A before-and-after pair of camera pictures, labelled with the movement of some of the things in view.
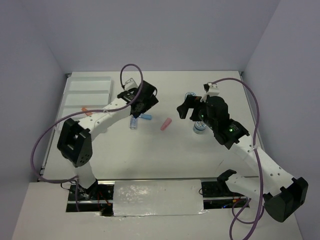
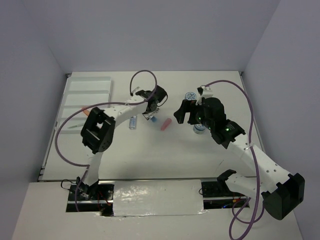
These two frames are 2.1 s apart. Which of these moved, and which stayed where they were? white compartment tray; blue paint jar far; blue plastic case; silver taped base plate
Moved: blue plastic case
Stayed: white compartment tray; silver taped base plate; blue paint jar far
